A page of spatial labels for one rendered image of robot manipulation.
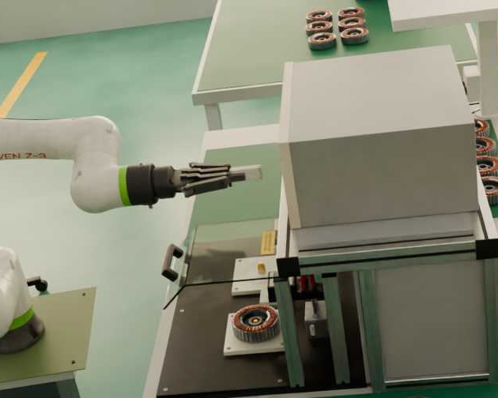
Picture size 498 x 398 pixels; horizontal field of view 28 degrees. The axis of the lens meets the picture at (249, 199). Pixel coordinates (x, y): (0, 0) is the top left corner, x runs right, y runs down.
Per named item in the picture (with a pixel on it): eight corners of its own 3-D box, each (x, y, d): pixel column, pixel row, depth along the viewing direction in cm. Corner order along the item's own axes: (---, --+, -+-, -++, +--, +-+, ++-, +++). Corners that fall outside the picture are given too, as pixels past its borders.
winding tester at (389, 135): (290, 230, 209) (277, 143, 199) (295, 138, 246) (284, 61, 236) (479, 212, 203) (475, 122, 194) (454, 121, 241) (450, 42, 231)
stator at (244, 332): (232, 346, 232) (229, 333, 230) (235, 317, 241) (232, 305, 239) (279, 342, 230) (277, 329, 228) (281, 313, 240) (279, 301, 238)
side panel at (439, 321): (372, 393, 215) (358, 270, 200) (371, 384, 218) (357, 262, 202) (503, 384, 211) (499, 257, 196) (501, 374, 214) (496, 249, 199)
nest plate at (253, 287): (232, 295, 252) (231, 291, 251) (236, 263, 265) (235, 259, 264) (291, 290, 250) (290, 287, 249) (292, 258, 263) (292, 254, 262)
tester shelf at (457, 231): (278, 277, 202) (275, 259, 199) (288, 132, 261) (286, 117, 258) (499, 257, 196) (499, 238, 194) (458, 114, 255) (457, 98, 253)
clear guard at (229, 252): (163, 310, 209) (157, 287, 206) (177, 249, 230) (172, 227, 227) (316, 297, 205) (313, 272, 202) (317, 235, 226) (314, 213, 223)
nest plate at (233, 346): (224, 355, 231) (223, 351, 230) (229, 317, 244) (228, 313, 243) (288, 351, 229) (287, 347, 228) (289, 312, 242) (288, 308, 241)
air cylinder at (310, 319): (307, 339, 231) (304, 320, 229) (307, 320, 238) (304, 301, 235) (329, 337, 231) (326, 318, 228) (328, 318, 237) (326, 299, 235)
